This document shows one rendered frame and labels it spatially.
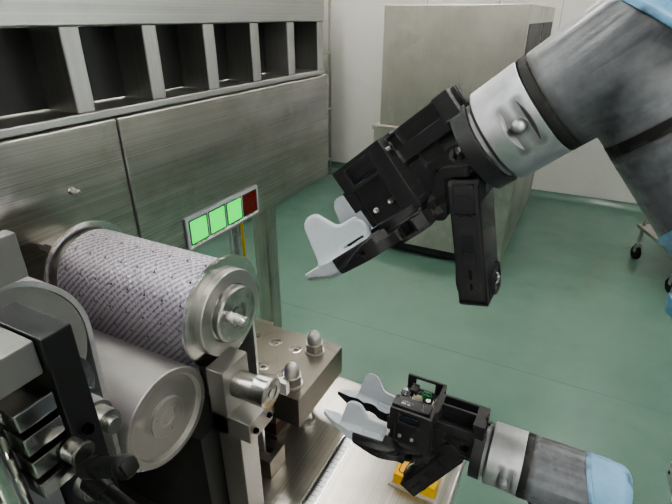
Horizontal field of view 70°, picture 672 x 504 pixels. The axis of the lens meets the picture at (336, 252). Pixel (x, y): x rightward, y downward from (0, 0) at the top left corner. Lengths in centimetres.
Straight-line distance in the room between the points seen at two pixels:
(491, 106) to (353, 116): 515
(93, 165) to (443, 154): 62
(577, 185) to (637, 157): 475
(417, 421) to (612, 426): 192
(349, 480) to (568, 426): 165
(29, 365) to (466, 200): 30
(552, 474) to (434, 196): 36
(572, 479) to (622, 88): 43
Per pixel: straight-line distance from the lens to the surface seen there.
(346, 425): 68
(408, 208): 39
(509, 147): 36
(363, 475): 89
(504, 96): 36
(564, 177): 509
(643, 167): 36
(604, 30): 35
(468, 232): 39
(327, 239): 43
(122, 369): 60
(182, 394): 63
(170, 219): 100
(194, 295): 58
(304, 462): 90
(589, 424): 247
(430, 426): 62
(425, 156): 40
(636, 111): 35
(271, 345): 93
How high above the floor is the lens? 159
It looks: 26 degrees down
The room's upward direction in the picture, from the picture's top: straight up
